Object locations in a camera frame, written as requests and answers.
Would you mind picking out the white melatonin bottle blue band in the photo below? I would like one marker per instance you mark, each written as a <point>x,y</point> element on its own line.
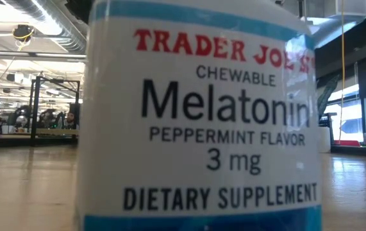
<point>202,112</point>

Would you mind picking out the person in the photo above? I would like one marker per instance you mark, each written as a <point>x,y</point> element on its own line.
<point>70,120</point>

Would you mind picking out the green plant in white pot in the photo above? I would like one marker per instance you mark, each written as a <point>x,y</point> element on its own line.
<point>327,96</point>

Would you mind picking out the red flat object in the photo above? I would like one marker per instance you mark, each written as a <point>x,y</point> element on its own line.
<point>347,143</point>

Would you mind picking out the silver ventilation duct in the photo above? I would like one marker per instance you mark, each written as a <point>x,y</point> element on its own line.
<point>64,35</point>

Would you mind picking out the wooden shelf black metal frame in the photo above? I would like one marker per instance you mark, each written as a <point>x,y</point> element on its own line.
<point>35,109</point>

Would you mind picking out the black aluminium rail frame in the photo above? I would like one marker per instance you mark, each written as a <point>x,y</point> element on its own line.
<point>355,150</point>

